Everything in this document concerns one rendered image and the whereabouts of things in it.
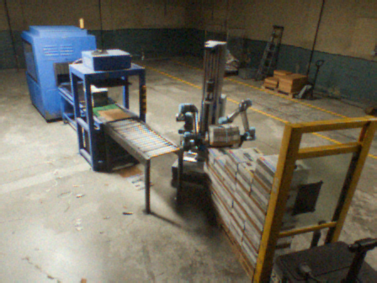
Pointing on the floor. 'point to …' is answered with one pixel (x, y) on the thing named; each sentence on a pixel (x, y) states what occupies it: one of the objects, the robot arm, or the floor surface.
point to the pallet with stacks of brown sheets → (285, 82)
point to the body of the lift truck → (320, 265)
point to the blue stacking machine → (53, 63)
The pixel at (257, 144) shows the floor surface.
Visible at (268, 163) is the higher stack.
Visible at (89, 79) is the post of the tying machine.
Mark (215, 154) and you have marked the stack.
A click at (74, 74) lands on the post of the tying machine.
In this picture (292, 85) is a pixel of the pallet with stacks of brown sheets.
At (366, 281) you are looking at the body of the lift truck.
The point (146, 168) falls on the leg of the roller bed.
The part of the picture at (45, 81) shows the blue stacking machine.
